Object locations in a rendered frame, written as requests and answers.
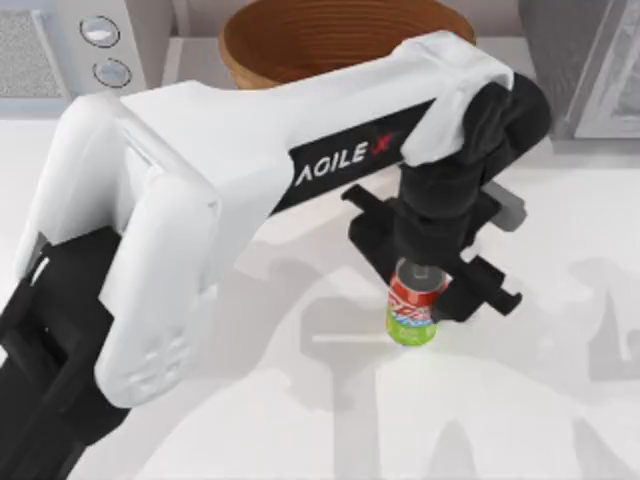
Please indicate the red and green can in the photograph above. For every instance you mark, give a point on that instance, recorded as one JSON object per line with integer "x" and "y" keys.
{"x": 412, "y": 310}

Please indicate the pale grey rounded box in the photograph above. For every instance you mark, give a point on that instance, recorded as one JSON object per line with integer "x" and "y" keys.
{"x": 510, "y": 207}

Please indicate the brown wooden basket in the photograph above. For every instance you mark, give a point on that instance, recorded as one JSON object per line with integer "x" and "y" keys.
{"x": 280, "y": 45}

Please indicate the grey cabinet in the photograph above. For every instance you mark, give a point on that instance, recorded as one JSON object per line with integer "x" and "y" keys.
{"x": 600, "y": 65}

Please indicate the small microwave knob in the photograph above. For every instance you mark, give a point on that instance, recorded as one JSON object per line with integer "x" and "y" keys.
{"x": 113, "y": 71}

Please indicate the large microwave knob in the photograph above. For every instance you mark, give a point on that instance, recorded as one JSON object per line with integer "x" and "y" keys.
{"x": 100, "y": 29}

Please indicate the pale microwave oven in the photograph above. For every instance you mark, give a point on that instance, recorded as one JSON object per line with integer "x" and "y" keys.
{"x": 30, "y": 50}

